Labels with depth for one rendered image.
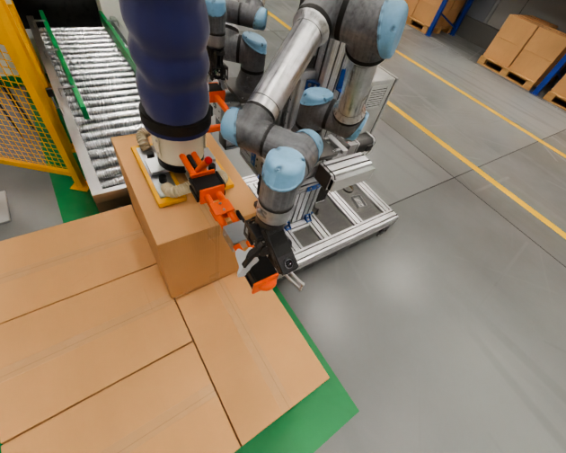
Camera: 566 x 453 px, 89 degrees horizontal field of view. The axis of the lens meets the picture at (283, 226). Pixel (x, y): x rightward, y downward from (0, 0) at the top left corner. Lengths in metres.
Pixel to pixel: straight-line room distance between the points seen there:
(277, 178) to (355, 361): 1.59
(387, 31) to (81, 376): 1.39
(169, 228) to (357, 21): 0.79
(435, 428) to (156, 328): 1.59
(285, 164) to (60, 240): 1.30
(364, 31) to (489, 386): 2.14
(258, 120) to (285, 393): 0.97
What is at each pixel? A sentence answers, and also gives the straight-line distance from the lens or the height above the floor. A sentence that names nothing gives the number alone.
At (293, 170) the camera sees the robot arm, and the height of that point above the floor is 1.44.
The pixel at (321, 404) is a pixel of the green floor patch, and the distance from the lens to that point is 1.84.
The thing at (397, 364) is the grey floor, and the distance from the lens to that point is 2.09.
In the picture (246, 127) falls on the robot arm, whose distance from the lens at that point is 0.63.
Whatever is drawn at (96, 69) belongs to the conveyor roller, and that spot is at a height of 0.55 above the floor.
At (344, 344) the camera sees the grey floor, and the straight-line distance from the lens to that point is 1.97.
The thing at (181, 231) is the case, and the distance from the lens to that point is 1.02.
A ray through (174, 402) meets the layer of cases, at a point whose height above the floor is 0.54.
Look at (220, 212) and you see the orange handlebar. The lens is 0.88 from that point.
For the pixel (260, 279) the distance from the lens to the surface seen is 0.75.
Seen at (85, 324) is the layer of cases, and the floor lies 0.54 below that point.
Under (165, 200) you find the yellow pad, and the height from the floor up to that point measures 0.96.
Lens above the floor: 1.75
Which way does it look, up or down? 50 degrees down
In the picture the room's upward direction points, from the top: 16 degrees clockwise
